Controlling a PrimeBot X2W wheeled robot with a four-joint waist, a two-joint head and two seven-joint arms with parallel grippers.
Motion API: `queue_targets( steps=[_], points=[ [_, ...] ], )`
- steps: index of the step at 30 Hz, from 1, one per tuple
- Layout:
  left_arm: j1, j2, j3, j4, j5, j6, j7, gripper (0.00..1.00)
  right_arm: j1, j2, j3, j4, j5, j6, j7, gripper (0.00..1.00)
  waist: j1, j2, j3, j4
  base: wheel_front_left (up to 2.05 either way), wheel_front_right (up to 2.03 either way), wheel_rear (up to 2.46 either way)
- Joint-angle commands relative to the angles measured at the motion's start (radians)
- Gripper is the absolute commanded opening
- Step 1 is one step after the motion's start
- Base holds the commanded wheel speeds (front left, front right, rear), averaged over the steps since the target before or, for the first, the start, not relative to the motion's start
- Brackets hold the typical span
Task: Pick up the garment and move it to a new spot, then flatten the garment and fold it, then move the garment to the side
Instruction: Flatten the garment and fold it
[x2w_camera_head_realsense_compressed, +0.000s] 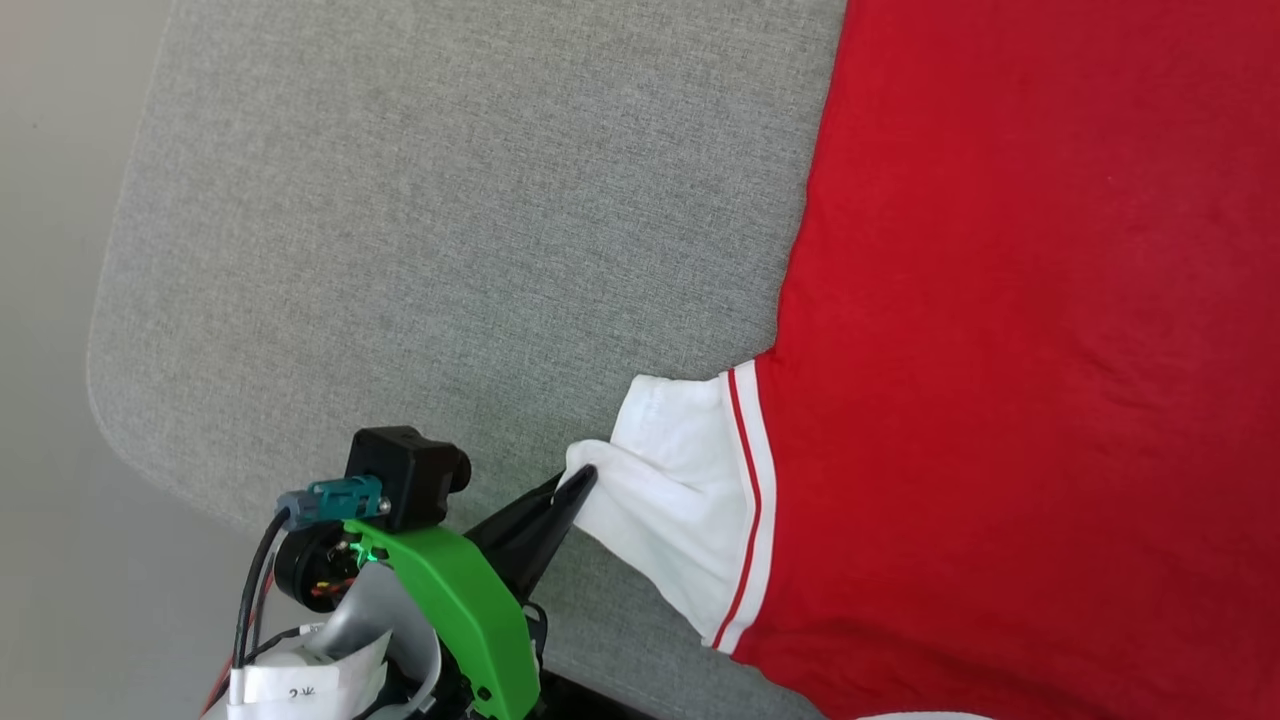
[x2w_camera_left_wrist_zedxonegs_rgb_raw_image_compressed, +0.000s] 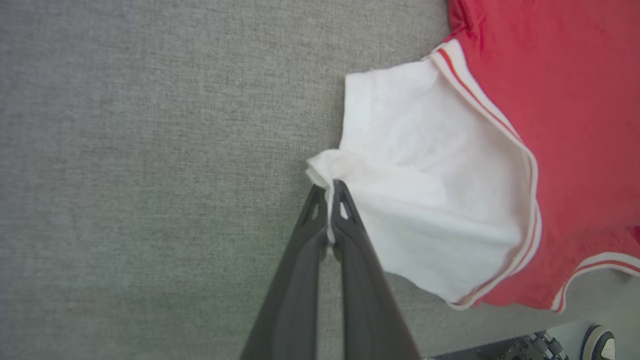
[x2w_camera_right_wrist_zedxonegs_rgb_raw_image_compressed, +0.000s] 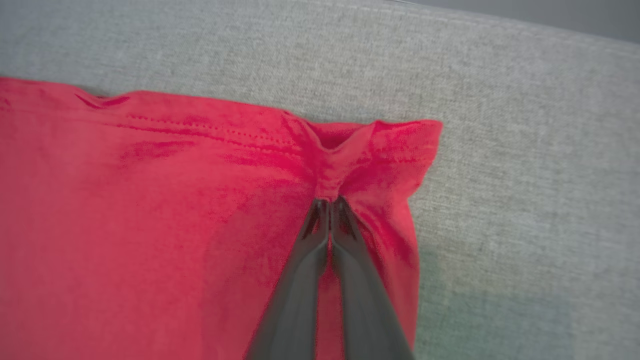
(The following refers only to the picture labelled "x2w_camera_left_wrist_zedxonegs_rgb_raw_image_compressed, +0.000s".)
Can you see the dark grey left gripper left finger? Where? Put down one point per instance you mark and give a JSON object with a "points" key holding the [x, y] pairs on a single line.
{"points": [[295, 290]]}

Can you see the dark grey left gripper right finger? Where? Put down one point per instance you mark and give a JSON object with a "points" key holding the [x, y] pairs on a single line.
{"points": [[367, 300]]}

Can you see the red and white shirt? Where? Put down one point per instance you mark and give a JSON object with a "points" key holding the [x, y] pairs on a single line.
{"points": [[550, 125]]}

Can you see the dark metal robot base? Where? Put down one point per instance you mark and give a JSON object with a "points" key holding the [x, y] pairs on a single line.
{"points": [[520, 349]]}

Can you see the dark shoe with white toe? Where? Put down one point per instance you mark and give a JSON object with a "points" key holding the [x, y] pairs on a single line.
{"points": [[597, 345]]}

